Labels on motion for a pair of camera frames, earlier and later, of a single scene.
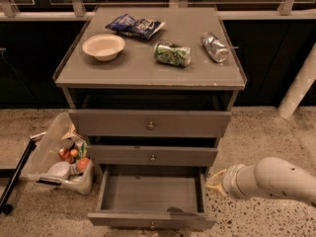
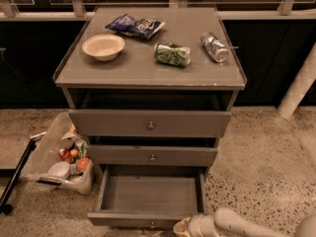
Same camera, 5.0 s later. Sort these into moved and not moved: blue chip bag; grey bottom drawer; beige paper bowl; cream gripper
Moved: cream gripper
Not moved: grey bottom drawer; beige paper bowl; blue chip bag
